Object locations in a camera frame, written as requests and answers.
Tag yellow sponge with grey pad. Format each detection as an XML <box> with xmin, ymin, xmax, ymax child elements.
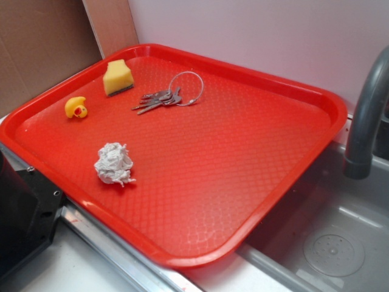
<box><xmin>103</xmin><ymin>59</ymin><xmax>134</xmax><ymax>96</ymax></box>

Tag red plastic tray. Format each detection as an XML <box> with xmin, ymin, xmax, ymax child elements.
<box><xmin>1</xmin><ymin>44</ymin><xmax>347</xmax><ymax>269</ymax></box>

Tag grey plastic sink basin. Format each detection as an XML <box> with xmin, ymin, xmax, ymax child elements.
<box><xmin>187</xmin><ymin>144</ymin><xmax>388</xmax><ymax>291</ymax></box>

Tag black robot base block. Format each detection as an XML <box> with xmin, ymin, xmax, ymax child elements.
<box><xmin>1</xmin><ymin>155</ymin><xmax>64</xmax><ymax>282</ymax></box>

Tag grey plastic faucet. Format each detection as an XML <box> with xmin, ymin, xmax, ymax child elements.
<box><xmin>343</xmin><ymin>47</ymin><xmax>388</xmax><ymax>179</ymax></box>

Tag silver keys on wire ring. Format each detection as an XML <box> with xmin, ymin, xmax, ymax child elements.
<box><xmin>131</xmin><ymin>71</ymin><xmax>205</xmax><ymax>115</ymax></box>

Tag brown cardboard panel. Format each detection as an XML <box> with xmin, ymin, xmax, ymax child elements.
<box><xmin>1</xmin><ymin>1</ymin><xmax>139</xmax><ymax>116</ymax></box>

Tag yellow rubber duck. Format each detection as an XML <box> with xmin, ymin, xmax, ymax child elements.
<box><xmin>64</xmin><ymin>96</ymin><xmax>88</xmax><ymax>119</ymax></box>

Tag crumpled white paper towel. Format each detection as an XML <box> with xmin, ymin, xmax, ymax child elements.
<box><xmin>94</xmin><ymin>142</ymin><xmax>136</xmax><ymax>187</ymax></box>

